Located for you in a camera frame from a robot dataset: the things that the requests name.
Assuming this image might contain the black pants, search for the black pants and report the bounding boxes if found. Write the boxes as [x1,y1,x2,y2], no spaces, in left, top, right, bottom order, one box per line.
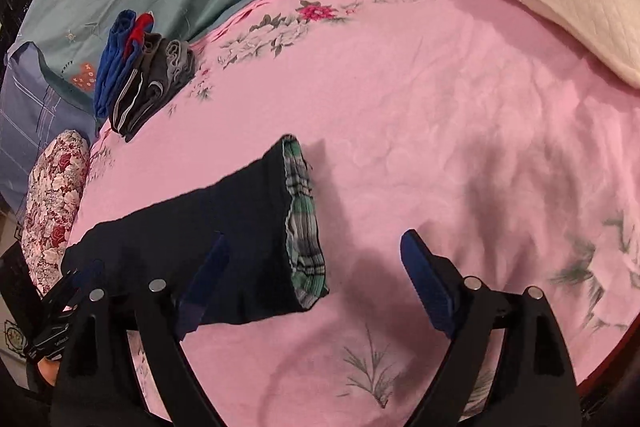
[62,134,329,326]

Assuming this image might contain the person left hand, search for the person left hand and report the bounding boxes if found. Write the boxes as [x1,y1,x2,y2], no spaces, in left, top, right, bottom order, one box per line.
[37,358,61,389]

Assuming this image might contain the red floral quilt roll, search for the red floral quilt roll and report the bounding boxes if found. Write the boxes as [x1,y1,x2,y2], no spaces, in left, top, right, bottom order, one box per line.
[21,130,89,296]

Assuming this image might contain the pink floral bed sheet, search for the pink floral bed sheet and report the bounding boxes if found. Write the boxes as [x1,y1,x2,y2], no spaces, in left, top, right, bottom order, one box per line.
[70,0,639,426]

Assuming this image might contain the blue plaid sheet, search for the blue plaid sheet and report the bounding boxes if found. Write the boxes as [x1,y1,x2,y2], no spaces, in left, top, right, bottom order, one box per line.
[1,42,98,218]

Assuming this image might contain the dark grey folded pants stack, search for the dark grey folded pants stack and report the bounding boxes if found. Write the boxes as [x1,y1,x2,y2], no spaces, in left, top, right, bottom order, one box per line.
[110,32,196,142]

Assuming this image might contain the blue folded garment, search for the blue folded garment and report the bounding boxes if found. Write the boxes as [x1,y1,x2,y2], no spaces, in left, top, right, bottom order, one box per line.
[93,10,137,119]

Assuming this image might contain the red folded garment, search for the red folded garment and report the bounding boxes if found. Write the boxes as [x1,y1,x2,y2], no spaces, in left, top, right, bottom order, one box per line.
[122,12,155,60]

